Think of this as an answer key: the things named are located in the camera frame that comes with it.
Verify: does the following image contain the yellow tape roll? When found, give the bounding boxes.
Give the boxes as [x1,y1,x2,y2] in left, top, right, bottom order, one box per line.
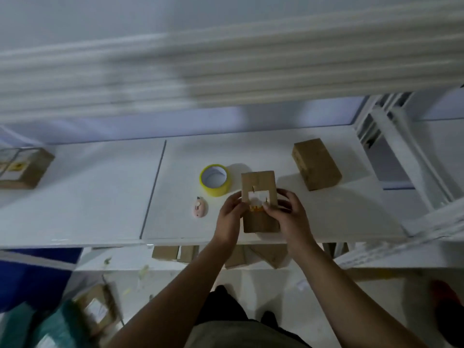
[198,164,232,198]

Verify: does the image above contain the person's right hand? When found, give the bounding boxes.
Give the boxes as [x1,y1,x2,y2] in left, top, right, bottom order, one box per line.
[261,188,316,250]

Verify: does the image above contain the white metal shelving rack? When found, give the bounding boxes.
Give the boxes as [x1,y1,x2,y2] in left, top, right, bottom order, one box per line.
[0,0,464,272]

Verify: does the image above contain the small pink cutter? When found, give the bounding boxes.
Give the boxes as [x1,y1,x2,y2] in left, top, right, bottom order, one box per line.
[192,196,208,219]

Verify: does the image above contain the green plastic mailer package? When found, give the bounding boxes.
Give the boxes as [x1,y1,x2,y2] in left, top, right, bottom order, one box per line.
[32,300,92,348]
[0,304,37,348]

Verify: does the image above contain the floor cardboard parcel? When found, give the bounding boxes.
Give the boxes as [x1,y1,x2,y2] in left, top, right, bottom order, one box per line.
[74,284,122,338]

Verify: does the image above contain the person's olive shirt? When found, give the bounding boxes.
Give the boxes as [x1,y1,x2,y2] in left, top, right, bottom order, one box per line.
[185,319,312,348]

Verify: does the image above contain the cardboard box with white label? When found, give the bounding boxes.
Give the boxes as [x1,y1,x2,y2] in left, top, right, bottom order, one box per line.
[241,171,281,234]

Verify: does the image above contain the person's right forearm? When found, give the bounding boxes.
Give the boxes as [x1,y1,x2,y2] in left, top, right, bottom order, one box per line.
[290,242,430,348]

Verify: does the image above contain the person's left forearm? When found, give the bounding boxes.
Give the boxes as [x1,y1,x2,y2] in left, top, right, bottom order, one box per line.
[105,239,236,348]

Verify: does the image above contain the blue plastic crate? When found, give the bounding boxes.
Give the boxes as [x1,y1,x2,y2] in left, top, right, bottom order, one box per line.
[0,248,84,313]

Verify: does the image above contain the person's dark trousers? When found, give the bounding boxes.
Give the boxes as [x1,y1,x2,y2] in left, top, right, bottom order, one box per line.
[195,285,280,327]

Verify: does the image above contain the labelled box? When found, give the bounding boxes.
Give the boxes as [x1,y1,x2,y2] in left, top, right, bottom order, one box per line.
[0,147,56,190]

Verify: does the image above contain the person's left hand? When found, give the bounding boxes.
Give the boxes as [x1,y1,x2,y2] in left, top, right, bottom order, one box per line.
[213,191,250,247]

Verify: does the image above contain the plain brown cardboard box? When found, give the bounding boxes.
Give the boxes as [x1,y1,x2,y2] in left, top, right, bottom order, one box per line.
[291,138,343,192]

